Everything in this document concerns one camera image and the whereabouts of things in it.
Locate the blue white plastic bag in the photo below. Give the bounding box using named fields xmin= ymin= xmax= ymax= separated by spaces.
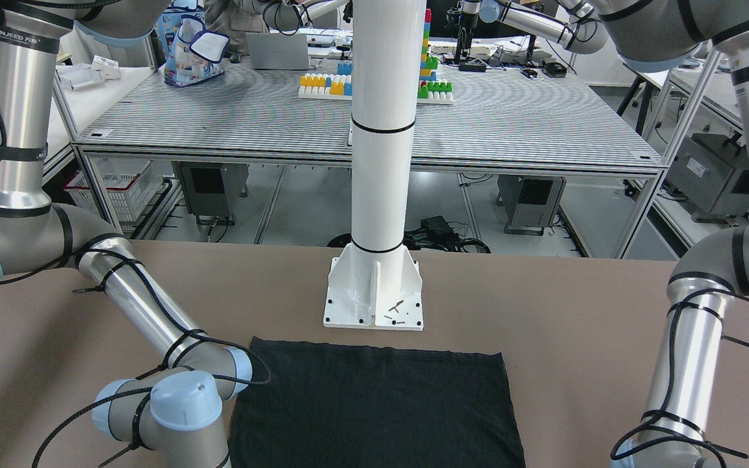
xmin=155 ymin=1 xmax=230 ymax=88

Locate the black printed t-shirt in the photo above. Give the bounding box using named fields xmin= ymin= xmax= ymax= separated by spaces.
xmin=229 ymin=337 xmax=526 ymax=467

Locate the silver laptop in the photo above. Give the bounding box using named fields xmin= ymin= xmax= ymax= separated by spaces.
xmin=246 ymin=32 xmax=309 ymax=71

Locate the colourful toy block set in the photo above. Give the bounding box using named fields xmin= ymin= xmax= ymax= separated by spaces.
xmin=298 ymin=1 xmax=455 ymax=105

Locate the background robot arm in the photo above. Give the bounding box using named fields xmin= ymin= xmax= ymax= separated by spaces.
xmin=454 ymin=1 xmax=607 ymax=63

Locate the striped background table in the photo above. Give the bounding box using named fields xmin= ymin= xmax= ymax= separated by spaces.
xmin=74 ymin=61 xmax=668 ymax=258

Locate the white plastic crate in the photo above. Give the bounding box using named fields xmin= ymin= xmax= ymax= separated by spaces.
xmin=64 ymin=158 xmax=163 ymax=223

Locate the white camera pole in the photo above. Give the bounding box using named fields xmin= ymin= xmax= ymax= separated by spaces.
xmin=322 ymin=0 xmax=425 ymax=332

